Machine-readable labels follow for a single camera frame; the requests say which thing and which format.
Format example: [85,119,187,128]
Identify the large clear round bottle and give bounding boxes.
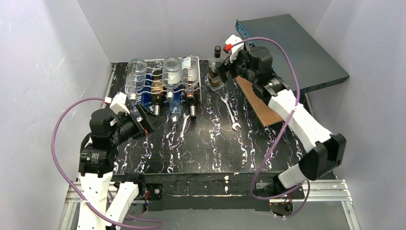
[125,58,147,103]

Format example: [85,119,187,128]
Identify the silver wrench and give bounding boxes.
[177,113,190,142]
[220,95,241,131]

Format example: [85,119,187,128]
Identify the teal network switch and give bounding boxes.
[235,14,350,94]

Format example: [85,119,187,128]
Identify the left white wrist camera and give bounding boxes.
[104,92,130,115]

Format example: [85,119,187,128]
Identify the wooden board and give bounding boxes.
[236,76,289,127]

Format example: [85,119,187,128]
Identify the white wire wine rack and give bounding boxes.
[124,56,201,109]

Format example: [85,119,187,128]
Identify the clear bottle white cap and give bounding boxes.
[162,57,181,102]

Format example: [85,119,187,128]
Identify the clear blue-tinted bottle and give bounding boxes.
[169,92,182,123]

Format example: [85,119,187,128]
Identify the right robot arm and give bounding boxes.
[215,44,346,197]

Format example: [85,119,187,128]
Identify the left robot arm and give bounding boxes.
[77,105,164,230]

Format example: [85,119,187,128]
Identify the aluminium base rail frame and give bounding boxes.
[59,180,360,230]

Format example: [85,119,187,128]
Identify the clear bottle copper neck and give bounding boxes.
[181,55,200,97]

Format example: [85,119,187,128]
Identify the dark wine bottle silver cap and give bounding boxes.
[151,70,164,115]

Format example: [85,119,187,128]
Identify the silver wrench right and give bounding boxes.
[220,95,241,131]

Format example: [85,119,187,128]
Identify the silver wrench left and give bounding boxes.
[177,113,190,142]

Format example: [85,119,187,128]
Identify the blue square bottle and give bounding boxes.
[136,74,153,112]

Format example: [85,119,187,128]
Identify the dark wine bottle right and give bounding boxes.
[187,95,196,120]

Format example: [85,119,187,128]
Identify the square bottle dark label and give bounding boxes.
[208,46,223,92]

